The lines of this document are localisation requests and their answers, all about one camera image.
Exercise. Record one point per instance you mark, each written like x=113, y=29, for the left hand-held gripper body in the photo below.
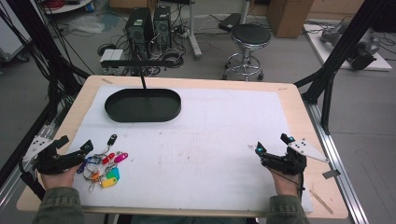
x=53, y=161

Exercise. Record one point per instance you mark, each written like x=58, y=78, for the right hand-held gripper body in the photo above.
x=281, y=163

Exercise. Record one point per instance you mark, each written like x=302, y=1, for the blue carabiner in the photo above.
x=94, y=160

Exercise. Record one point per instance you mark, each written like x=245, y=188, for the blue key tag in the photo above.
x=82, y=165

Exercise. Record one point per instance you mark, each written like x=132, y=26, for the red key tag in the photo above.
x=108, y=158

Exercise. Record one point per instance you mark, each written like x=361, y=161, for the black key fob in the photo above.
x=112, y=139

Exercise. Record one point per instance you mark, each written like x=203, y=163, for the orange key tag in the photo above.
x=95, y=176

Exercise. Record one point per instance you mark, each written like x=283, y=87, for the pink key tag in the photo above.
x=121, y=157

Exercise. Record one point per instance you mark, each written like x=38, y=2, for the teal key tag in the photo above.
x=113, y=173

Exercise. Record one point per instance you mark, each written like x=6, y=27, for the yellow key tag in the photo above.
x=109, y=182

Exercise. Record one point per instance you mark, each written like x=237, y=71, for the black oval tray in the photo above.
x=143, y=107

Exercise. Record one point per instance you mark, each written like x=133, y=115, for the person's left hand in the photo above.
x=59, y=179

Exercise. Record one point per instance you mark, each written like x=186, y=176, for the person's right hand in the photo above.
x=286, y=185

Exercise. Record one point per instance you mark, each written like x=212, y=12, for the grey tape piece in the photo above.
x=331, y=174

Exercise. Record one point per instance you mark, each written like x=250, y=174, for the thin wooden stick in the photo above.
x=321, y=202

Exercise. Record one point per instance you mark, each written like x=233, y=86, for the white table mat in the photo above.
x=199, y=149

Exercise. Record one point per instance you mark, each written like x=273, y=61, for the white flat box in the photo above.
x=111, y=55

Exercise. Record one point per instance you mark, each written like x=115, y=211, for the black stand bar with rod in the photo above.
x=137, y=63

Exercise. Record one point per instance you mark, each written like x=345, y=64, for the white floor board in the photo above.
x=317, y=43

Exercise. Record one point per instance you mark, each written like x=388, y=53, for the black round stool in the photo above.
x=251, y=34

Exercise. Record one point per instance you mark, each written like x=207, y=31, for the grey and black machine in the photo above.
x=362, y=49

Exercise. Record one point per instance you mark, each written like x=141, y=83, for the clear plastic bag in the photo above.
x=85, y=25

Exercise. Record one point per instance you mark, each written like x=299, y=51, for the cardboard box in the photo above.
x=288, y=18

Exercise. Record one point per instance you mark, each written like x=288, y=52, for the large black computer tower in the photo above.
x=139, y=29

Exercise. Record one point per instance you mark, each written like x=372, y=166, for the black flat case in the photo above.
x=229, y=21

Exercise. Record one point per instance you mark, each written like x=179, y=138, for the round white table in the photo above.
x=68, y=6

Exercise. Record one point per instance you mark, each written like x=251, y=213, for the white table leg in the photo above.
x=193, y=31

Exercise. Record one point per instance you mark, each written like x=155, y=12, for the small black computer tower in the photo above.
x=162, y=26

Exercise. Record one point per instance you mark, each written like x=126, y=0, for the aluminium rail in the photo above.
x=18, y=174
x=339, y=161

